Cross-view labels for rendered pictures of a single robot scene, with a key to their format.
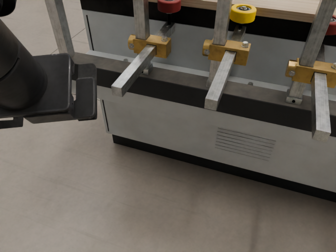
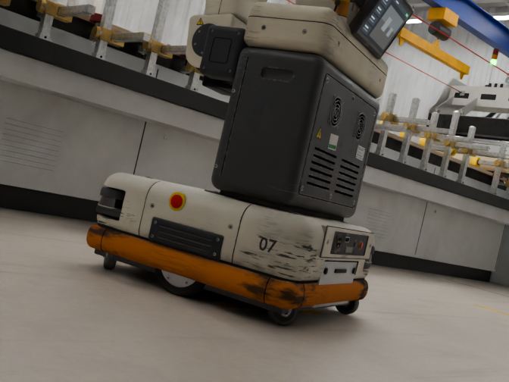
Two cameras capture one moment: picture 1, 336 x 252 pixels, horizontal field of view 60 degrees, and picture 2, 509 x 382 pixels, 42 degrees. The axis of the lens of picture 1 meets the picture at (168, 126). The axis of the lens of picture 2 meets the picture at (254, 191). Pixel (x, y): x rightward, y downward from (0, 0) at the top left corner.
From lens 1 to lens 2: 2.32 m
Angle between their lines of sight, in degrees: 70
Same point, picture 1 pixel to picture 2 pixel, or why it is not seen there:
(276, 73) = not seen: hidden behind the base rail
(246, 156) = (31, 168)
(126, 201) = not seen: outside the picture
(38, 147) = not seen: outside the picture
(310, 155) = (90, 156)
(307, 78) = (108, 38)
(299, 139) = (103, 99)
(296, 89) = (101, 47)
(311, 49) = (109, 17)
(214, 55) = (50, 10)
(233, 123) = (53, 83)
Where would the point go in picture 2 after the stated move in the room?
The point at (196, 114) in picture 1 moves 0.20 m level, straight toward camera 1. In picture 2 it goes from (21, 72) to (53, 76)
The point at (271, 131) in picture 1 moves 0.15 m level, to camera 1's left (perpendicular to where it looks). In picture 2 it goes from (83, 91) to (57, 82)
